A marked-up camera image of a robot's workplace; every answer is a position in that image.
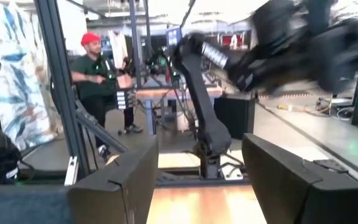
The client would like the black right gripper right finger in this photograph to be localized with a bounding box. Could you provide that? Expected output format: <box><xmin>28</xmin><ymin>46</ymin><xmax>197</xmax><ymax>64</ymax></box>
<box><xmin>242</xmin><ymin>133</ymin><xmax>358</xmax><ymax>224</ymax></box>

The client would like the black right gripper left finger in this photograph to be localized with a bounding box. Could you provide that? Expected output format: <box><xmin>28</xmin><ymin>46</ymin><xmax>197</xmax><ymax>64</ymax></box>
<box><xmin>0</xmin><ymin>135</ymin><xmax>160</xmax><ymax>224</ymax></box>

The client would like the black cabinet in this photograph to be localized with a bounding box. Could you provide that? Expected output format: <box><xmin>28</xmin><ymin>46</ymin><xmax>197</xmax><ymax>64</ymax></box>
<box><xmin>213</xmin><ymin>95</ymin><xmax>256</xmax><ymax>140</ymax></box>

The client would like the wooden workshop table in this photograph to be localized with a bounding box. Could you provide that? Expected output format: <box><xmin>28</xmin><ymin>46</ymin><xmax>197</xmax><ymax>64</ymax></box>
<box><xmin>135</xmin><ymin>85</ymin><xmax>223</xmax><ymax>136</ymax></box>

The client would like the blue white patterned curtain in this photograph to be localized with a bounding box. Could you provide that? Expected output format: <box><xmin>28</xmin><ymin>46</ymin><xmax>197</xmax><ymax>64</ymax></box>
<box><xmin>0</xmin><ymin>0</ymin><xmax>63</xmax><ymax>151</ymax></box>

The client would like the white hanging coat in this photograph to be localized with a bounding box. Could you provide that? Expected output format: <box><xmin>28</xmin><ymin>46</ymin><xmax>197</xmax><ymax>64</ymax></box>
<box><xmin>108</xmin><ymin>29</ymin><xmax>129</xmax><ymax>70</ymax></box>

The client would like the red cap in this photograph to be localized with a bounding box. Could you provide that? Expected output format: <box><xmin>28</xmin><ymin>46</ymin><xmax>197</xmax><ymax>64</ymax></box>
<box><xmin>80</xmin><ymin>31</ymin><xmax>101</xmax><ymax>47</ymax></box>

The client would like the blue monitor screen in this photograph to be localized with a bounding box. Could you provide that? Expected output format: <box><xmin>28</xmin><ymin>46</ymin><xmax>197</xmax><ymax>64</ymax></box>
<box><xmin>165</xmin><ymin>26</ymin><xmax>183</xmax><ymax>47</ymax></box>

